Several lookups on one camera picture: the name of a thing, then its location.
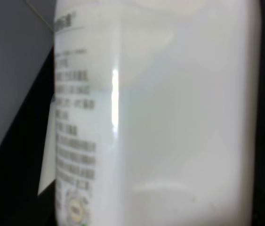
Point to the white milk bottle green label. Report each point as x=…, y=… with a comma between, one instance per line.
x=156, y=104

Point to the black tablecloth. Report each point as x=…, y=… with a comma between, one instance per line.
x=21, y=151

